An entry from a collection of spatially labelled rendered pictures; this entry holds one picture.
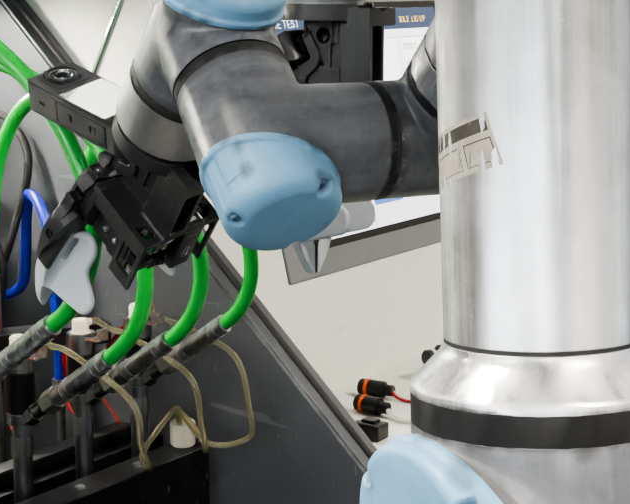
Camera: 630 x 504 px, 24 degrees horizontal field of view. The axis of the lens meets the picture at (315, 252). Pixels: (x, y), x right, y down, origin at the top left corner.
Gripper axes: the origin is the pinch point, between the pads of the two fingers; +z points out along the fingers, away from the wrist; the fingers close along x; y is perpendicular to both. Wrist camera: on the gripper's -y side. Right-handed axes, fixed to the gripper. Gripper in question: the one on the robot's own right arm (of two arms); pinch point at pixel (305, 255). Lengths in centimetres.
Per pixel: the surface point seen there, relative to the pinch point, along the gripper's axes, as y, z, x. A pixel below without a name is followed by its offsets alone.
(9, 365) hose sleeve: -20.9, 9.4, -12.8
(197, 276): -14.0, 3.9, 3.3
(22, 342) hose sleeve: -18.9, 7.2, -13.1
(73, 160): -12.8, -8.1, -12.9
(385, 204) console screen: -29, 6, 59
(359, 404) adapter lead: -17.4, 23.7, 34.6
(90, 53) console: -45, -14, 23
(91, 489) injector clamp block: -24.7, 24.8, 0.3
